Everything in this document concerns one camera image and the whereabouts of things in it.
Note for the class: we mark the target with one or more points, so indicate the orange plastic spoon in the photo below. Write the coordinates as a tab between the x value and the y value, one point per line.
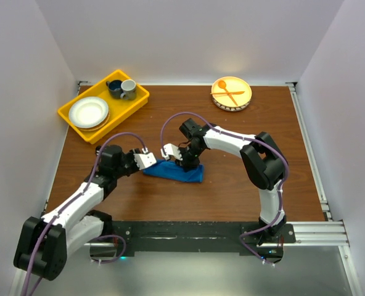
222	84

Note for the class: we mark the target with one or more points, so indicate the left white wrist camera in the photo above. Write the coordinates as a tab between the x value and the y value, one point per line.
144	158

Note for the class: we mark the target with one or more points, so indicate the white paper plate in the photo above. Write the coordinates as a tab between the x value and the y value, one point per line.
88	112

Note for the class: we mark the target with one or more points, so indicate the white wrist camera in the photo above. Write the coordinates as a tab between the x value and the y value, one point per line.
169	151
144	158

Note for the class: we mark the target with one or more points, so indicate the grey mug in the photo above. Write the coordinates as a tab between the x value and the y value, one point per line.
128	90

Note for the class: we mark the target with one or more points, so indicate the dark blue mug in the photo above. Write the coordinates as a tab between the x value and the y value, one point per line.
114	88

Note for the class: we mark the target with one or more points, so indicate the orange plastic knife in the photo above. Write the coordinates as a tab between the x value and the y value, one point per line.
227	92

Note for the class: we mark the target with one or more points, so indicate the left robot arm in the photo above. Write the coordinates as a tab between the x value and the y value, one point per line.
45	243

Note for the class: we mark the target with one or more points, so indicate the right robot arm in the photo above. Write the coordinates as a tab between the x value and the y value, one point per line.
264	163

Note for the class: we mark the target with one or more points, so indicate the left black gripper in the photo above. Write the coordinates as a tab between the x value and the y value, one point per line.
130	155

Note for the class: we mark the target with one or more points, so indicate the yellow plastic plate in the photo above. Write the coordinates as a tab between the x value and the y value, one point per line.
233	84

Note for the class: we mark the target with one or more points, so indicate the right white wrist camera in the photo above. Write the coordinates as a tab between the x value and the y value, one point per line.
169	151

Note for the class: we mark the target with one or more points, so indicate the blue cloth napkin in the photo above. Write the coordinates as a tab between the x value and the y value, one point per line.
169	170

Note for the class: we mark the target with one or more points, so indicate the yellow plastic tray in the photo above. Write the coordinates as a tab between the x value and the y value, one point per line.
119	109

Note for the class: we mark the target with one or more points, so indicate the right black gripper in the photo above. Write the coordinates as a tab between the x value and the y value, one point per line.
187	166

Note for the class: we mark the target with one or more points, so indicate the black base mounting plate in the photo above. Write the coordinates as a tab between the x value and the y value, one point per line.
203	236

